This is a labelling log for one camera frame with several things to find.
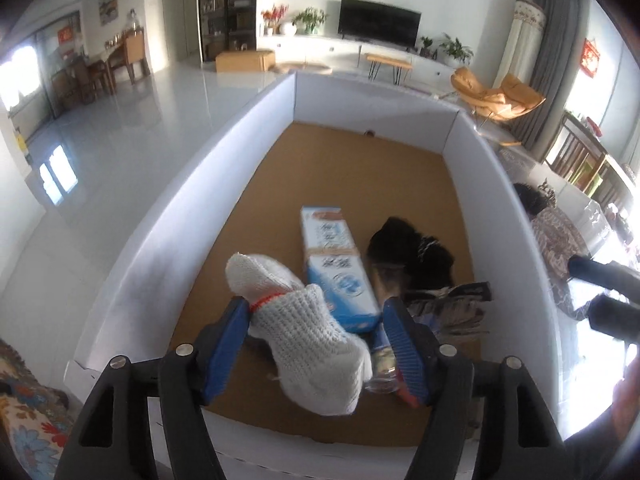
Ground red foil packet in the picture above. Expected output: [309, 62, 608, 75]
[400, 387, 432, 409]

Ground dark round object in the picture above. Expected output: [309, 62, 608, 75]
[514, 182, 551, 217]

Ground patterned glass desktop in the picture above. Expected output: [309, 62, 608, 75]
[495, 147, 640, 401]

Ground cloth covered standing air conditioner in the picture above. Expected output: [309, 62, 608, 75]
[492, 0, 550, 106]

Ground wooden dining table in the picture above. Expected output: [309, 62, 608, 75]
[50, 55, 126, 106]

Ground black television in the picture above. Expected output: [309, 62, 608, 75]
[338, 0, 421, 51]

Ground green potted plant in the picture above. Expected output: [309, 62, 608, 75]
[292, 7, 328, 36]

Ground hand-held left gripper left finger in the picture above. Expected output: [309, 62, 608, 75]
[62, 296, 251, 480]

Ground floral printed cloth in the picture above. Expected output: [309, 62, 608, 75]
[0, 337, 71, 480]

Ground wooden chair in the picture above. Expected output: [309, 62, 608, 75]
[545, 112, 608, 186]

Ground black velvet scrunchie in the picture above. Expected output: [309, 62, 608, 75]
[366, 216, 457, 292]

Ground orange bench stool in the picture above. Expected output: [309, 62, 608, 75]
[366, 53, 413, 85]

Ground round beige rug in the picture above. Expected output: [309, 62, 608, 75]
[272, 61, 333, 73]

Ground orange leather lounge chair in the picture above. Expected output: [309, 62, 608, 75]
[450, 66, 547, 123]

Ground brown cardboard box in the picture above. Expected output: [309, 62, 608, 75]
[215, 49, 276, 73]

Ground white tv cabinet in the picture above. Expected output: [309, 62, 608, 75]
[260, 34, 466, 86]

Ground dark glass display cabinet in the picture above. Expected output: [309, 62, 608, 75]
[197, 0, 258, 63]

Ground red flowers in vase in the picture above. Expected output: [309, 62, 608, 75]
[261, 4, 290, 36]

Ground clear plastic bottle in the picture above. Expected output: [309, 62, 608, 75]
[364, 347, 403, 393]

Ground red wall hanging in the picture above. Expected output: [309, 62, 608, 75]
[580, 38, 601, 78]

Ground blue and white box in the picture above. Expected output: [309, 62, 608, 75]
[300, 205, 379, 335]

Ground large white cardboard box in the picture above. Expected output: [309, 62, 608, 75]
[65, 71, 566, 480]

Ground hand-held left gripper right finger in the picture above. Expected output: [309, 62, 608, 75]
[381, 296, 568, 480]

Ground white knitted glove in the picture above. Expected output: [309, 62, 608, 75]
[225, 252, 373, 417]

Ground person's right forearm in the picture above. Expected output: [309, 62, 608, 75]
[611, 376, 640, 443]

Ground large leafy potted plant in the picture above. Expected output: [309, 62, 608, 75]
[439, 34, 473, 66]

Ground wooden sideboard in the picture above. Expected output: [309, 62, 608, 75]
[122, 30, 151, 78]

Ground grey curtain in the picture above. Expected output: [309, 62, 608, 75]
[512, 0, 591, 161]

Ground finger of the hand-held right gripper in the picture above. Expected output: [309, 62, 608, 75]
[589, 294, 640, 346]
[569, 255, 640, 306]

